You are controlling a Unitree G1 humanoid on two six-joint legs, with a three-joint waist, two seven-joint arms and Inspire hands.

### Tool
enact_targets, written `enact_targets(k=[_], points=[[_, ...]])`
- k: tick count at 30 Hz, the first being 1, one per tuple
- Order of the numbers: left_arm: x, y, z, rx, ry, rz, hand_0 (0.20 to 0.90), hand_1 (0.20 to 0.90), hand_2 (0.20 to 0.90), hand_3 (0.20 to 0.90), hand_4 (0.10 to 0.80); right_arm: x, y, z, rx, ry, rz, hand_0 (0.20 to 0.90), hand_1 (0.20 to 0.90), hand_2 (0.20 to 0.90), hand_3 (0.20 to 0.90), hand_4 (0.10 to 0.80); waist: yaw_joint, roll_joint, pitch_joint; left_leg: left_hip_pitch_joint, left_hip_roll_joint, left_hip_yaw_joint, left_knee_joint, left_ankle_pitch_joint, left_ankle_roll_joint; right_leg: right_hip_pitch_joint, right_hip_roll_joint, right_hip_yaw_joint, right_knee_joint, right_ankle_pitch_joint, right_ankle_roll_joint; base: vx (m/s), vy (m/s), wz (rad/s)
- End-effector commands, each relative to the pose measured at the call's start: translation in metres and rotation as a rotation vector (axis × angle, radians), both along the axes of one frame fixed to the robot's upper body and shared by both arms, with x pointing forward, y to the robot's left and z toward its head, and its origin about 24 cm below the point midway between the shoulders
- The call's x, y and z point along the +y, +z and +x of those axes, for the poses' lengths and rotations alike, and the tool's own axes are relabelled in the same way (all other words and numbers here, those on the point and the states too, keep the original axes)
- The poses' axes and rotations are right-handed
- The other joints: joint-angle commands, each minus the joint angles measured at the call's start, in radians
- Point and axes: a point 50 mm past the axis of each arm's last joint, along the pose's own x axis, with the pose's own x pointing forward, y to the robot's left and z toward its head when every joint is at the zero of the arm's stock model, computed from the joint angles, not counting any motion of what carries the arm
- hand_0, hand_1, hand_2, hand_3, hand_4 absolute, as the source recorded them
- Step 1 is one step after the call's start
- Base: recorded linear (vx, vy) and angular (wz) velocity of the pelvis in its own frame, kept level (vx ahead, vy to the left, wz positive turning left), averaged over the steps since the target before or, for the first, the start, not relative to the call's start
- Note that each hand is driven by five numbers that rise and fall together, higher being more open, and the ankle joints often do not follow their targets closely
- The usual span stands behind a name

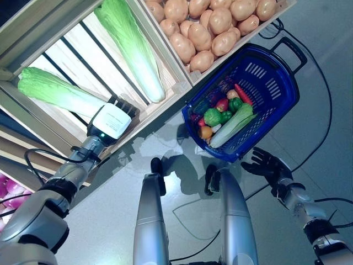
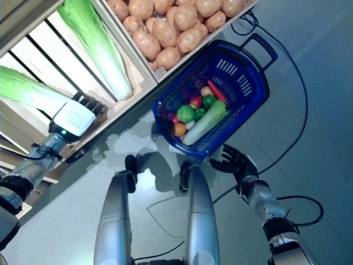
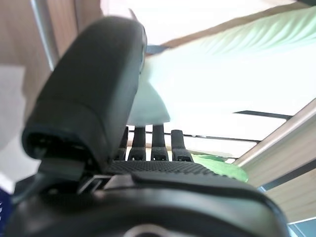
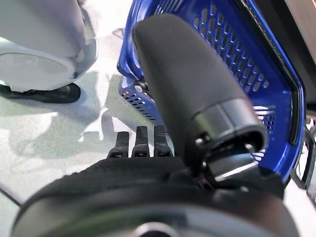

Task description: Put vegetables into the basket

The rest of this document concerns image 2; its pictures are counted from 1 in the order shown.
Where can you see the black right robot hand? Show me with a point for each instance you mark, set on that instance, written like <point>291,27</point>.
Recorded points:
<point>244,165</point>

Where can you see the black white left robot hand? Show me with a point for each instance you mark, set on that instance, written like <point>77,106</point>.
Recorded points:
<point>73,121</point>

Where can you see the green white napa cabbage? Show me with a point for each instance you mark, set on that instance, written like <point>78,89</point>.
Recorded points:
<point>22,88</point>
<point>96,47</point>
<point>205,121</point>

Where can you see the blue plastic shopping basket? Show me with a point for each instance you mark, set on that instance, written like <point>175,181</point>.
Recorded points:
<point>248,63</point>

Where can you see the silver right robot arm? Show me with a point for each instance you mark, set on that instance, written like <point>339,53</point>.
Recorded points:
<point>264,193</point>

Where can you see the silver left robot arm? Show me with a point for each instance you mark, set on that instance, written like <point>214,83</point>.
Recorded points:
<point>30,168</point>

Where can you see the wooden cabbage crate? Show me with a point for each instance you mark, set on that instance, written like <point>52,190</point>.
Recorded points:
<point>129,107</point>

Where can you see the small green pepper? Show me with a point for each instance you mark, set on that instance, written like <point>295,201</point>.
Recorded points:
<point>200,113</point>

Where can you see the black left robot foot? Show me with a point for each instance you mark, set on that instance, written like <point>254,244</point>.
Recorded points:
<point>129,163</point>

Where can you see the green bell pepper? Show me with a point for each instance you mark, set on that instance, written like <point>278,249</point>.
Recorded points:
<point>209,101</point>

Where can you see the small orange fruit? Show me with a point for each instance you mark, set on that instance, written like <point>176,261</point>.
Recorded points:
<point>179,129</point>

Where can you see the round green pepper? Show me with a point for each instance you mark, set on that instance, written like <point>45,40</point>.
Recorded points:
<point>185,113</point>

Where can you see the red tomato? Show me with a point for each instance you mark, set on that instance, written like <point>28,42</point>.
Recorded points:
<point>195,102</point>

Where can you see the red carrot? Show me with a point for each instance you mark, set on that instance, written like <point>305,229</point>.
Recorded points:
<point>216,90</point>

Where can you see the small red fruit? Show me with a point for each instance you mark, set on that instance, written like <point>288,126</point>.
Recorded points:
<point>175,119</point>

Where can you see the small beige onion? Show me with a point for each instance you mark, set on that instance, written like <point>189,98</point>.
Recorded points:
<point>206,91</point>

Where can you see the silver left robot leg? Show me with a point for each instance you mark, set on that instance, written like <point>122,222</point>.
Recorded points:
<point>115,215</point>

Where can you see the brown potato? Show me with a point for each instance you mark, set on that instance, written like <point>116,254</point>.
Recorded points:
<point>190,38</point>
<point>133,23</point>
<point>184,16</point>
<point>215,20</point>
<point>164,33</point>
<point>168,58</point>
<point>233,7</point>
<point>146,44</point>
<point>142,8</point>
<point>207,7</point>
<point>118,8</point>

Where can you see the wooden potato crate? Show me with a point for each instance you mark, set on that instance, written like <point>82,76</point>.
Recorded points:
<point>212,36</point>

